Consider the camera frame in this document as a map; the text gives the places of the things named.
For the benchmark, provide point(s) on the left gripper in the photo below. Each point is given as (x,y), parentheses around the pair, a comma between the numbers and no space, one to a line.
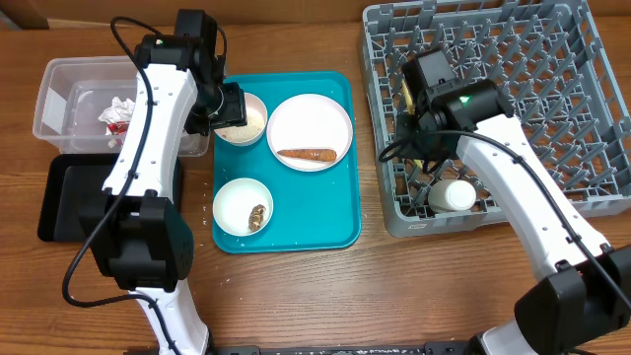
(235,114)

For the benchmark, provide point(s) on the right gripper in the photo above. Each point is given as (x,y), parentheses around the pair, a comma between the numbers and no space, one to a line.
(408,150)

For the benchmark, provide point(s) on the white bowl with residue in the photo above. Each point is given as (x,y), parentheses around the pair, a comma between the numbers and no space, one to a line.
(256,120)

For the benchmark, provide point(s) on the yellow plastic spoon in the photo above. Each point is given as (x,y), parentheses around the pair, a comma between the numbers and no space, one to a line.
(410,106)

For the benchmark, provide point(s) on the white plastic cup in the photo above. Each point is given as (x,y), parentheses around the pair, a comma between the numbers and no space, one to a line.
(451,195)

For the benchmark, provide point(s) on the white napkin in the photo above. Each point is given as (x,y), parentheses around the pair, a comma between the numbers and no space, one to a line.
(119,111)

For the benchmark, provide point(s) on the red foil wrapper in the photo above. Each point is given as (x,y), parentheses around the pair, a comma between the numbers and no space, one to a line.
(117,128)

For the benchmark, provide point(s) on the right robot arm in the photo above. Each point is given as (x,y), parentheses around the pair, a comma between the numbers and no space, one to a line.
(582,288)

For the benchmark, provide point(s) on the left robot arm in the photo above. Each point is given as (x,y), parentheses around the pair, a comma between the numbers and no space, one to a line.
(135,232)

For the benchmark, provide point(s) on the grey dishwasher rack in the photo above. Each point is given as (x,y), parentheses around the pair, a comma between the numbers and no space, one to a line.
(548,59)

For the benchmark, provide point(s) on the white round plate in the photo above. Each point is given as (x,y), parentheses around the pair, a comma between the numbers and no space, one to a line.
(309,122)

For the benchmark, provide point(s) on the white bowl with food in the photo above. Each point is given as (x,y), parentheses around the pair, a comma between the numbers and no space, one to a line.
(234,201)

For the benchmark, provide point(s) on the orange carrot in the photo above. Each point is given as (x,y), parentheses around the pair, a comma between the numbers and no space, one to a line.
(316,155)

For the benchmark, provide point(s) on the brown food scrap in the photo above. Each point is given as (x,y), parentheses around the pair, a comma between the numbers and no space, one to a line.
(256,217)

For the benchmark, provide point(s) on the teal serving tray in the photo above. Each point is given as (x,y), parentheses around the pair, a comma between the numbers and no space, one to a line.
(318,210)

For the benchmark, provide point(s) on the clear plastic bin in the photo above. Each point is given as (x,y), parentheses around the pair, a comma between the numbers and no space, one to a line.
(75,91)

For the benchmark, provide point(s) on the black plastic tray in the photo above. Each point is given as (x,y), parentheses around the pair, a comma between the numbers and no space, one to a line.
(73,181)

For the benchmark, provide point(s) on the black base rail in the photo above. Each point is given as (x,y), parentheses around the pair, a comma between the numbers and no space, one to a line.
(429,348)

